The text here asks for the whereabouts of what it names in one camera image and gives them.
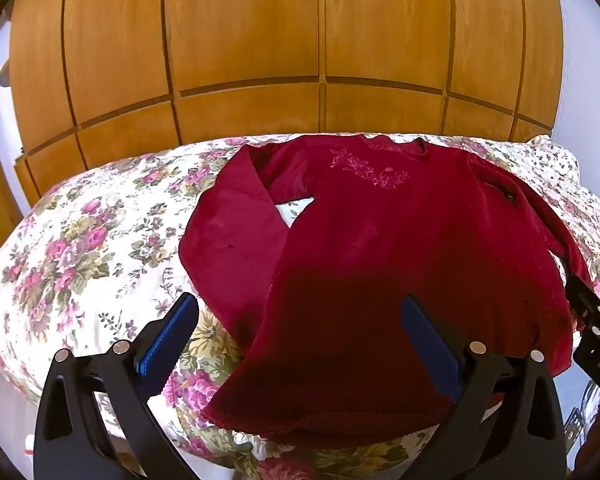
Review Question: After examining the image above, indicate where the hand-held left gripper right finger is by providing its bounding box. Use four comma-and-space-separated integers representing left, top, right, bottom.
399, 294, 567, 480

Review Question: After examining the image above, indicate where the floral bedspread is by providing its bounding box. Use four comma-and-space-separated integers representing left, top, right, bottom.
0, 132, 600, 480

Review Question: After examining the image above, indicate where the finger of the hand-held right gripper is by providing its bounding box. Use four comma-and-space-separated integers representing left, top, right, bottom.
566, 274, 600, 333

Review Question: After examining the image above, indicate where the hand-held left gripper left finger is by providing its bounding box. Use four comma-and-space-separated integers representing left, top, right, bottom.
34, 291, 201, 480

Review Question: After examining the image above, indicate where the black power strip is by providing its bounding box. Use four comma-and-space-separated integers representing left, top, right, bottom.
564, 406, 587, 456

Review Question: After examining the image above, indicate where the dark red sweater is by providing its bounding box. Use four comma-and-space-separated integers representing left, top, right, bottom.
179, 134, 595, 448

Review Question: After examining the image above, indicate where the wooden wardrobe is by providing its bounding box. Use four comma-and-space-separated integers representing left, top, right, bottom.
7, 0, 566, 206

